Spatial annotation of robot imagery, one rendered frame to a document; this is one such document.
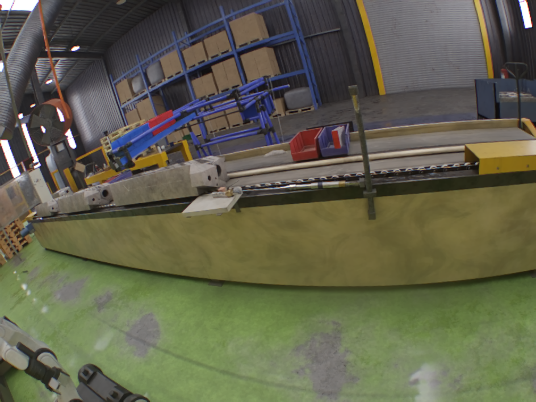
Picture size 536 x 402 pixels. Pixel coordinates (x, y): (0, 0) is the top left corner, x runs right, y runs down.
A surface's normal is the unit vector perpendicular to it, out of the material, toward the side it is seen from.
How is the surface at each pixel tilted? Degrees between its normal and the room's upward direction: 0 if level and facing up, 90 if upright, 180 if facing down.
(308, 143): 88
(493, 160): 90
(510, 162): 90
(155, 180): 80
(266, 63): 90
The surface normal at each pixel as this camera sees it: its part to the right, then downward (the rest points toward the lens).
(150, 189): -0.37, 0.33
